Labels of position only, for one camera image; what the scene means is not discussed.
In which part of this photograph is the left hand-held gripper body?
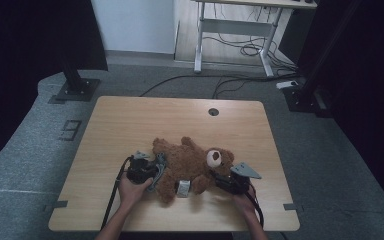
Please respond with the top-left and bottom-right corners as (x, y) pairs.
(126, 150), (156, 185)

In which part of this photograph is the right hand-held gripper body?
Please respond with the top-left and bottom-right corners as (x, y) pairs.
(219, 161), (263, 197)

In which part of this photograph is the grey cloth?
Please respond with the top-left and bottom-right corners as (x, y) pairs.
(146, 152), (169, 194)

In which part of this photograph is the brown teddy bear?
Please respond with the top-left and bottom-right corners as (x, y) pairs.
(151, 135), (235, 205)

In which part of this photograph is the person's right hand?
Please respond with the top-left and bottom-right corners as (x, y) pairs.
(232, 190), (258, 218)

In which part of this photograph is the person's left hand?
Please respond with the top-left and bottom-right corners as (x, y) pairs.
(117, 175), (155, 210)

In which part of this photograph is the grey tape strip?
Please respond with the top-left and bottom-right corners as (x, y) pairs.
(282, 202), (305, 213)
(43, 200), (69, 213)

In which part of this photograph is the white power strip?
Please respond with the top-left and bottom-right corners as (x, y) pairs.
(275, 80), (300, 90)

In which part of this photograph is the black curtain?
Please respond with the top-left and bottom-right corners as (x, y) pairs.
(0, 0), (109, 176)
(296, 0), (384, 219)

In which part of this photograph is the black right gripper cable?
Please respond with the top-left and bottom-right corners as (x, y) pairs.
(245, 185), (265, 230)

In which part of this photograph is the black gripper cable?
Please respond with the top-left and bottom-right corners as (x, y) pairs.
(100, 155), (134, 231)
(245, 185), (265, 230)

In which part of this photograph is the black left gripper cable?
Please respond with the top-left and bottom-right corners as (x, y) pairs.
(100, 155), (134, 231)

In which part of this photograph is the long black floor cable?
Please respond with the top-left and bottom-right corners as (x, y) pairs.
(139, 73), (302, 98)

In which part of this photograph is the black stand with base plate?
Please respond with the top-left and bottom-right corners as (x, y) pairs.
(282, 0), (364, 118)
(55, 59), (101, 102)

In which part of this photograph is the bundle of black cables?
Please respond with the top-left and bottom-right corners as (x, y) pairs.
(202, 3), (298, 73)

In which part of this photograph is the white desk frame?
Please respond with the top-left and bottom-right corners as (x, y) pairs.
(190, 0), (318, 79)

